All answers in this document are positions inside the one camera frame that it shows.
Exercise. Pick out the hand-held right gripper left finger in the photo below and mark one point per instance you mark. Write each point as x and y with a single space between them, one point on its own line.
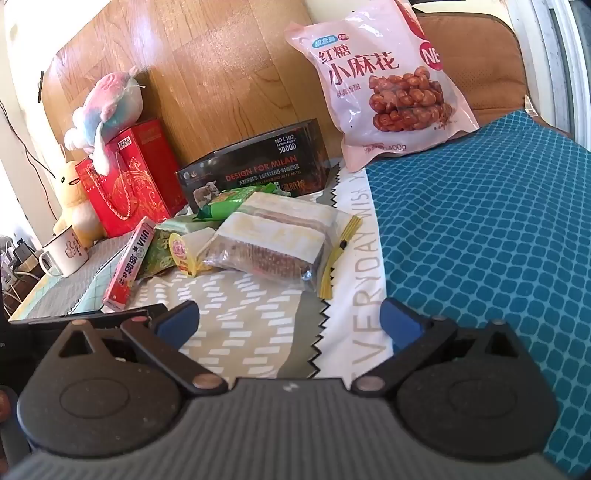
178 318

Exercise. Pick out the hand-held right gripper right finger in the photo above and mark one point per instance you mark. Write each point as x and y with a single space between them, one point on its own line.
401 323

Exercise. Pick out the yellow label snack packet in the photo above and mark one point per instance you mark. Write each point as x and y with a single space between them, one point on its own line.
182 254

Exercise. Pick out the dark green snack packet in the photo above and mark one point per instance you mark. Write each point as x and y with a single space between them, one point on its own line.
159 254

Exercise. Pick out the red white candy box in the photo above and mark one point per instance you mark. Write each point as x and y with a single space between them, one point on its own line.
127 267

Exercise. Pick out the light green snack packet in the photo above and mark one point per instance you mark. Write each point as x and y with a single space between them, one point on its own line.
221 205
184 225

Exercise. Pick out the clear bag of biscuits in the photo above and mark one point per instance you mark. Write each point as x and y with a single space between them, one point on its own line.
268 244

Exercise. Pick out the black printed box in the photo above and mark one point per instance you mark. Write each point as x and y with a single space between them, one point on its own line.
258 161

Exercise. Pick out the patterned bedsheet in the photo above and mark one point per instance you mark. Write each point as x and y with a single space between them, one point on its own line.
258 314

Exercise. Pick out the teal patterned mat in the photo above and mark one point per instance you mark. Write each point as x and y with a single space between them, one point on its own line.
485 230

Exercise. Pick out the white enamel mug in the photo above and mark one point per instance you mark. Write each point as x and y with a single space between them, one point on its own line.
64 254

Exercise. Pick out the red gift box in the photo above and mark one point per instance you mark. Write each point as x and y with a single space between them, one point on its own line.
138 184

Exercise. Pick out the yellow duck plush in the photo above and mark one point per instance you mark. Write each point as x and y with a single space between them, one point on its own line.
69 184

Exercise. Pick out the pastel plush toy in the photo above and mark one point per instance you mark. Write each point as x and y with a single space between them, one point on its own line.
111 106

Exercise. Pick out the wooden headboard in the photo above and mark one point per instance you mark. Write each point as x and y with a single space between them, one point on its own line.
207 69

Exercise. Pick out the pink snack bag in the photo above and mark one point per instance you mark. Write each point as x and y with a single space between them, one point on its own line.
369 60

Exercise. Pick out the brown chair cushion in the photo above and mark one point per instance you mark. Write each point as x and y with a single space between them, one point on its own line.
485 69

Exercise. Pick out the white window frame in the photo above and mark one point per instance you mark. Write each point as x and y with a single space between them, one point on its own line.
554 46

